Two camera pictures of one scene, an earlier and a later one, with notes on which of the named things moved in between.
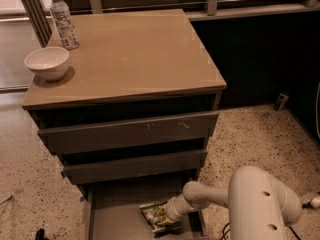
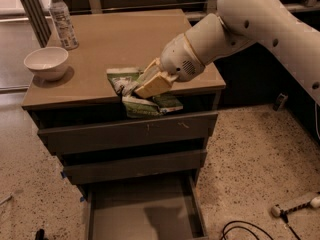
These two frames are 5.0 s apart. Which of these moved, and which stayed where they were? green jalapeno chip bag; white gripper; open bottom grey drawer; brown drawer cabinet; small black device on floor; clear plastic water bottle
Moved: green jalapeno chip bag; white gripper
Stayed: open bottom grey drawer; small black device on floor; brown drawer cabinet; clear plastic water bottle
